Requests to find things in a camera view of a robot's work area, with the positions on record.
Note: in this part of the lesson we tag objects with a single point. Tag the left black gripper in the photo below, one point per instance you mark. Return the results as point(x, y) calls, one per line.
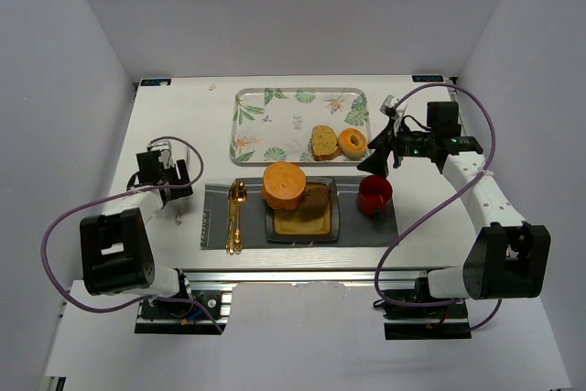
point(181, 178)

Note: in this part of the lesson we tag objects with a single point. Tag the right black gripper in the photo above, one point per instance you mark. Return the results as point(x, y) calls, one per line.
point(394, 145)

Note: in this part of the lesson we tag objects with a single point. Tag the round orange cake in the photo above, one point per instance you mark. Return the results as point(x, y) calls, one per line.
point(283, 185)

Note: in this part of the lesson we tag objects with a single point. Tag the silver metal tongs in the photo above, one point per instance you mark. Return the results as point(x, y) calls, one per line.
point(182, 204)

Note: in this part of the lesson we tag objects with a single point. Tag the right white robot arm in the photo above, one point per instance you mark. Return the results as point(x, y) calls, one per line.
point(509, 256)

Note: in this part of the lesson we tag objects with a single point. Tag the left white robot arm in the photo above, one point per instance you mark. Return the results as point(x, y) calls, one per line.
point(116, 254)

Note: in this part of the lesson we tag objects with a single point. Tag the speckled bread slice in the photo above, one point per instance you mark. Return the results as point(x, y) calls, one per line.
point(324, 143)

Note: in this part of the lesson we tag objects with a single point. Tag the orange glazed donut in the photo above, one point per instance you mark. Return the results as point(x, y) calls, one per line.
point(352, 143)

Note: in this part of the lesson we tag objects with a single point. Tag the red enamel mug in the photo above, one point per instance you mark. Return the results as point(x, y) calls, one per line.
point(374, 194)

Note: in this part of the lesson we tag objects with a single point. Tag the gold spoon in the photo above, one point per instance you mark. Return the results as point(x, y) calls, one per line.
point(239, 194)

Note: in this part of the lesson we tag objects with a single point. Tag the grey striped placemat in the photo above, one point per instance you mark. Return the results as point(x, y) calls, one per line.
point(349, 227)

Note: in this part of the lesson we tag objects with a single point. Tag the leaf pattern serving tray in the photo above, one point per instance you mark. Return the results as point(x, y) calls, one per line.
point(275, 124)

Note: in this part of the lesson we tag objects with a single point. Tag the square brown ceramic plate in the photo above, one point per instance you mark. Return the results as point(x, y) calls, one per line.
point(299, 226)

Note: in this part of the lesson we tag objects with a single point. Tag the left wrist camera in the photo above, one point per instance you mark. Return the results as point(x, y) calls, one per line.
point(162, 149)

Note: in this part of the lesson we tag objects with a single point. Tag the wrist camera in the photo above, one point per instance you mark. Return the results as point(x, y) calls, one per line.
point(162, 149)
point(389, 106)

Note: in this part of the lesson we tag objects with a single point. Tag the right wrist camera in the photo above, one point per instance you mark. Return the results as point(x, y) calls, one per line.
point(389, 106)

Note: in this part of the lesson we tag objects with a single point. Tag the aluminium table rail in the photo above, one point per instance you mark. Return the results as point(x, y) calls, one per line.
point(287, 276)

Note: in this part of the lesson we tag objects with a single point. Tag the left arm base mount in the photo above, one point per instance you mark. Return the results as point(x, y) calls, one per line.
point(162, 318)

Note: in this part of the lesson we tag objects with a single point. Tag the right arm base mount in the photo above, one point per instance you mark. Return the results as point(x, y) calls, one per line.
point(403, 323)

